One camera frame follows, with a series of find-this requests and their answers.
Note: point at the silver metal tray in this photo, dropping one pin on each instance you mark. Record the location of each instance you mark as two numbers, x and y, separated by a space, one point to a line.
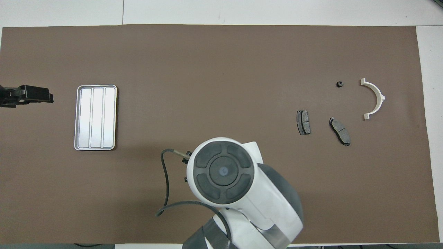
95 117

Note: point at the dark curved brake pad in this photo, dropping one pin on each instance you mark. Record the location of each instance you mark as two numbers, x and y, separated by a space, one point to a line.
340 131

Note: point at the brown table mat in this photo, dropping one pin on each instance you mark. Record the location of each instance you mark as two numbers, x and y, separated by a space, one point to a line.
207 69

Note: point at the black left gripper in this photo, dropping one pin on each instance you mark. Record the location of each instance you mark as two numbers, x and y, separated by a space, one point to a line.
8 97

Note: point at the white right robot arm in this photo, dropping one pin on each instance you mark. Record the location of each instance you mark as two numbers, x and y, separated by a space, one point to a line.
263 200

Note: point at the dark rectangular brake pad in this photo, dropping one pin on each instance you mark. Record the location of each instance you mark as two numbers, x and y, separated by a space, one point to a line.
304 122

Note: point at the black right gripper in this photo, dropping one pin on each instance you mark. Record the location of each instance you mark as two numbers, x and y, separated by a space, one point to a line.
187 160

